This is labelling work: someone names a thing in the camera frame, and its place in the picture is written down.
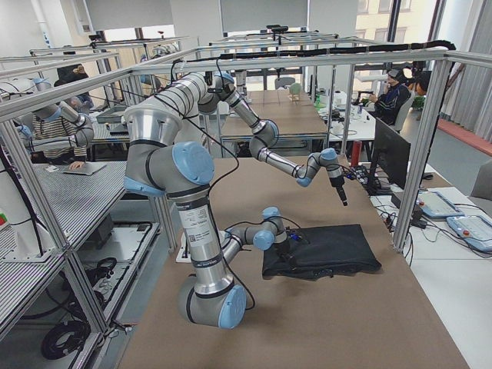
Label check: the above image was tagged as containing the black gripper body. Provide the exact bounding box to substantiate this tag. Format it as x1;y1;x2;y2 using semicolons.
333;183;346;200
277;241;294;261

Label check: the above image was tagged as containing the black t-shirt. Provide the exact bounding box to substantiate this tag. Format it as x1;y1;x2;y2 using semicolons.
262;224;381;281

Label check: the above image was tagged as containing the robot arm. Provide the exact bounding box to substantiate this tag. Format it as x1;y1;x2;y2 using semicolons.
124;104;288;329
154;72;347;206

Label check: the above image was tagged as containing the red bottle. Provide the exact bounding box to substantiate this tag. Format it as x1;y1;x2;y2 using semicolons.
351;141;362;168

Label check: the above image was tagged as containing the black Huawei monitor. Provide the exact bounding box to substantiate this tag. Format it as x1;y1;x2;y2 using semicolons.
366;118;411;195

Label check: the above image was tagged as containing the teach pendant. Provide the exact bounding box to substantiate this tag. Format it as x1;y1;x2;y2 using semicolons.
416;191;464;219
446;215;491;252

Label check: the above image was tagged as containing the silver laptop on table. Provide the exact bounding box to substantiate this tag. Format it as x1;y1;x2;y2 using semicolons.
62;162;107;176

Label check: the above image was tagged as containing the person in striped shirt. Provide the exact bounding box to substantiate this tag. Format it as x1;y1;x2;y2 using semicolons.
31;114;94;168

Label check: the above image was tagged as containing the aluminium frame post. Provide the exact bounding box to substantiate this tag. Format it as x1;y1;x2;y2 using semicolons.
393;58;453;254

